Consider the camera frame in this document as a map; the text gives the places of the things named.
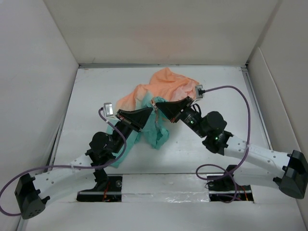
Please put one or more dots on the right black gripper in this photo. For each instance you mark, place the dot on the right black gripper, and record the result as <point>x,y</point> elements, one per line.
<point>173,109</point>

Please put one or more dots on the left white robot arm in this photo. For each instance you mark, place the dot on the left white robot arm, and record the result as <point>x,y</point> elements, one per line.
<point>34,193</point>

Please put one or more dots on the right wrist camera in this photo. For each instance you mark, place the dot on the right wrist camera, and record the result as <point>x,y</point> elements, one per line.
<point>199,91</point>

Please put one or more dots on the metal rail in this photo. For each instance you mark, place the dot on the metal rail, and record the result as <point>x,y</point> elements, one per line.
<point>125,193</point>

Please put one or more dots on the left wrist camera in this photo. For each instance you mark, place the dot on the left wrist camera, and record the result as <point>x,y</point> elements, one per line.
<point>108,109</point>

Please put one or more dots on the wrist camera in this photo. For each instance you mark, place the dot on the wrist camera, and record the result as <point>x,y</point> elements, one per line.
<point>199,91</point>
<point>108,109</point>

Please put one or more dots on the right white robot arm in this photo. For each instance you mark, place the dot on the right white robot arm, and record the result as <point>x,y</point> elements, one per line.
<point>286,171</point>

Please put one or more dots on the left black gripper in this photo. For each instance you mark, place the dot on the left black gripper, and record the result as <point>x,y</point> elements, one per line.
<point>136,119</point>

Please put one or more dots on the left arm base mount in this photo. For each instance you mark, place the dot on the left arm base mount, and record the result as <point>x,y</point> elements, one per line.
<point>108,190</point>

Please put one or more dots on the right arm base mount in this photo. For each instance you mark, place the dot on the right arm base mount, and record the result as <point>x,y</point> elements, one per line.
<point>224,190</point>

